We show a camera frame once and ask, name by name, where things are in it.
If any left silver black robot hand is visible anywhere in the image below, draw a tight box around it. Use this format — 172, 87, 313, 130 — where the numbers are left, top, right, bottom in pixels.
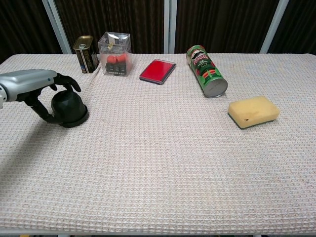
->
0, 69, 81, 124

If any red ink pad case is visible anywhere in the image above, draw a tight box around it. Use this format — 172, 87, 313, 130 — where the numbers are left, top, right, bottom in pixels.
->
139, 58, 177, 85

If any dark brown pleated curtain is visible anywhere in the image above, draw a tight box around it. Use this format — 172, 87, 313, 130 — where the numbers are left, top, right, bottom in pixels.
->
54, 0, 166, 54
0, 0, 65, 64
175, 0, 279, 54
269, 0, 316, 55

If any black round object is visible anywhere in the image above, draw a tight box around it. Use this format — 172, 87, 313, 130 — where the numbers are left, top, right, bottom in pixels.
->
51, 90, 89, 128

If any clear plastic toy box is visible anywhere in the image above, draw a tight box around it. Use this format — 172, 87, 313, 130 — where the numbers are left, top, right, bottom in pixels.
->
97, 31, 133, 78

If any green Pringles can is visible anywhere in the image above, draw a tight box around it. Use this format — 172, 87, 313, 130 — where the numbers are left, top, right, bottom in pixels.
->
186, 45, 228, 99

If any grey metal partition post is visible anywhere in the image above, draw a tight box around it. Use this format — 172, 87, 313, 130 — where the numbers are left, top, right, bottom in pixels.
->
163, 0, 178, 54
41, 0, 74, 54
259, 0, 289, 54

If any white waffle tablecloth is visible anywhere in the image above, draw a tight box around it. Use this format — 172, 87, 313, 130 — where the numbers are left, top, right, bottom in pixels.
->
0, 53, 316, 235

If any gold rectangular tin can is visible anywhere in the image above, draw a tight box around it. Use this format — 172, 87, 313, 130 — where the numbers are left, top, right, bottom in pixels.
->
73, 35, 100, 74

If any yellow sponge with green backing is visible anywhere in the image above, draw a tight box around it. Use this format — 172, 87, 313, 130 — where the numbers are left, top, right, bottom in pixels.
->
227, 95, 281, 130

